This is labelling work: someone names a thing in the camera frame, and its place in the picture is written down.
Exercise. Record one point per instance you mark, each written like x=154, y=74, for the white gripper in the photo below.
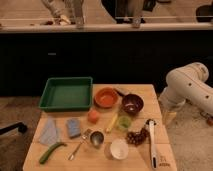
x=171, y=102

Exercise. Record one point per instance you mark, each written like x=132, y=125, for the dark brown bowl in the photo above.
x=132, y=104

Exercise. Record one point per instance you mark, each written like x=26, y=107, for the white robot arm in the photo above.
x=186, y=83

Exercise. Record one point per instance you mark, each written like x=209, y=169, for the bunch of dark grapes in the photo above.
x=137, y=138

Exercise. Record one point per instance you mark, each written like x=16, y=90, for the green plastic cup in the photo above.
x=123, y=123

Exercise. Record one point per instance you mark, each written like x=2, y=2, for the white cup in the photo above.
x=117, y=149

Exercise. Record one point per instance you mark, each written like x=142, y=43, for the orange bowl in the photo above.
x=106, y=97

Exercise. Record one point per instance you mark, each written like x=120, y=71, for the metal measuring cup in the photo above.
x=96, y=138

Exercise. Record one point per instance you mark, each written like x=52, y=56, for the orange fruit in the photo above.
x=93, y=116

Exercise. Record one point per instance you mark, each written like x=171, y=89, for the metal spoon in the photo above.
x=73, y=154

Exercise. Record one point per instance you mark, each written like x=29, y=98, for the blue sponge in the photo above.
x=73, y=126

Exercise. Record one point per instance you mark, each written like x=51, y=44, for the green plastic tray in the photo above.
x=63, y=94

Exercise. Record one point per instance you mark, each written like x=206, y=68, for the light blue cloth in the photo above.
x=50, y=133

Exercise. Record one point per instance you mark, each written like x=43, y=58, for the green cucumber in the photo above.
x=50, y=150

